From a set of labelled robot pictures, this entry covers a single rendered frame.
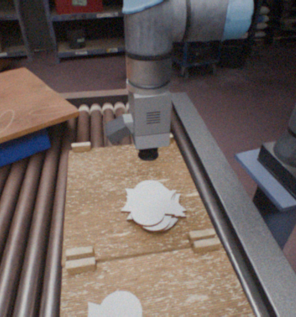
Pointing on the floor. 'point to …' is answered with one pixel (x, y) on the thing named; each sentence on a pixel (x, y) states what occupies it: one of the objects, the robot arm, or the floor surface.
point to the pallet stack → (285, 21)
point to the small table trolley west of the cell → (194, 61)
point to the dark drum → (234, 47)
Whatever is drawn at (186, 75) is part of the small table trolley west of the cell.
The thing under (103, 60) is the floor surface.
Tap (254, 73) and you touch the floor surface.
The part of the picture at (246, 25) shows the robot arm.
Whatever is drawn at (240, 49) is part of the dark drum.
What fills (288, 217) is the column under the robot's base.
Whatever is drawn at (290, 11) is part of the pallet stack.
